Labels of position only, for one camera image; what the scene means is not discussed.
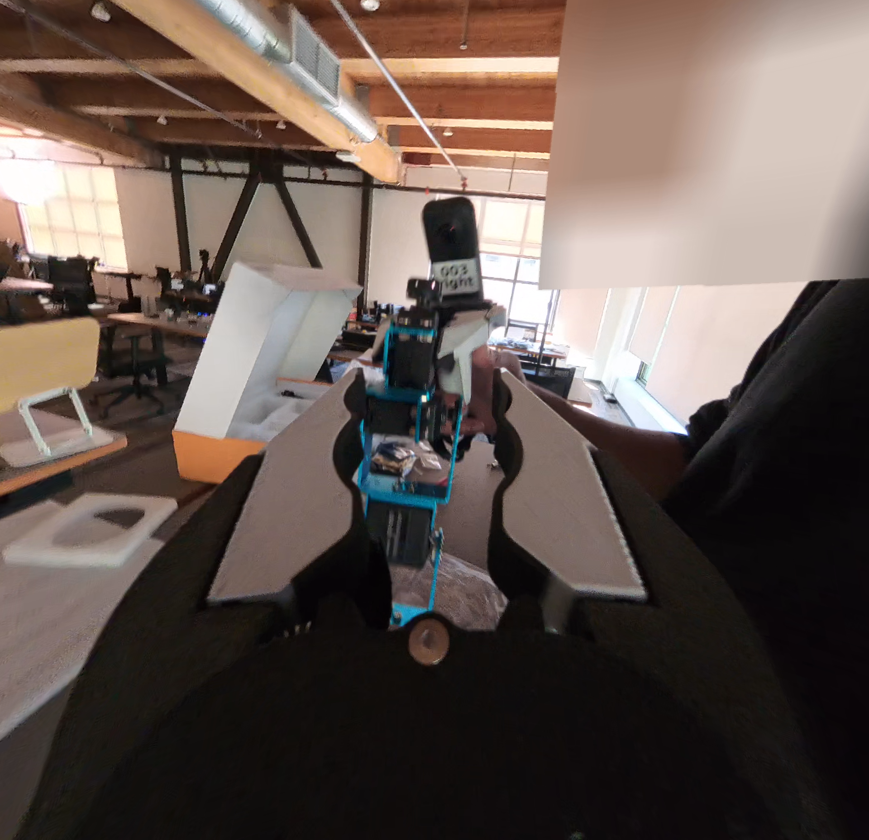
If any person's right hand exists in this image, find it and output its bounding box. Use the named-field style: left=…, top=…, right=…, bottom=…
left=468, top=346, right=527, bottom=442

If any white foam cutout block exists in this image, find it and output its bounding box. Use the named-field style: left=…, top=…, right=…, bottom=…
left=2, top=493, right=179, bottom=569

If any background desk with equipment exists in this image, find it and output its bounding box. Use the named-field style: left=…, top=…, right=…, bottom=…
left=102, top=263, right=225, bottom=393

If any wooden board on white stand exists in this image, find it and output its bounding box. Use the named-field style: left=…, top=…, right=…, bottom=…
left=0, top=316, right=115, bottom=468

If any large window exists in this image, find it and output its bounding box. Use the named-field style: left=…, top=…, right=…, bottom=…
left=475, top=199, right=564, bottom=342
left=17, top=163, right=130, bottom=271

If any clear plastic bag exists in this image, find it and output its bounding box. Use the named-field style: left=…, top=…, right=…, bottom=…
left=392, top=547, right=509, bottom=632

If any person's right forearm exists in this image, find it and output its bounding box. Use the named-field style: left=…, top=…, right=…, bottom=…
left=523, top=377, right=688, bottom=503

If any silver air duct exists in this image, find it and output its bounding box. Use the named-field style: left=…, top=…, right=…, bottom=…
left=159, top=0, right=381, bottom=142

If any black office chair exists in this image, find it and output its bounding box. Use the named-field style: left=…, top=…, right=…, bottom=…
left=48, top=256, right=96, bottom=315

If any orange white cardboard box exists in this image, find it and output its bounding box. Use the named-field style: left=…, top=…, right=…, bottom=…
left=172, top=262, right=365, bottom=486

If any black steel wall brace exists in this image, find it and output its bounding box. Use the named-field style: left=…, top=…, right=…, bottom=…
left=166, top=151, right=374, bottom=298

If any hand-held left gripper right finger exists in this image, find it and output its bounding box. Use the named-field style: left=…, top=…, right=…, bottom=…
left=487, top=370, right=647, bottom=603

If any blue toy robot arm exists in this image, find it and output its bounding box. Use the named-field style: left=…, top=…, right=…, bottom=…
left=356, top=277, right=469, bottom=631

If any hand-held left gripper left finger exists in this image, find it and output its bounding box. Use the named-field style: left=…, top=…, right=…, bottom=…
left=205, top=368, right=391, bottom=607

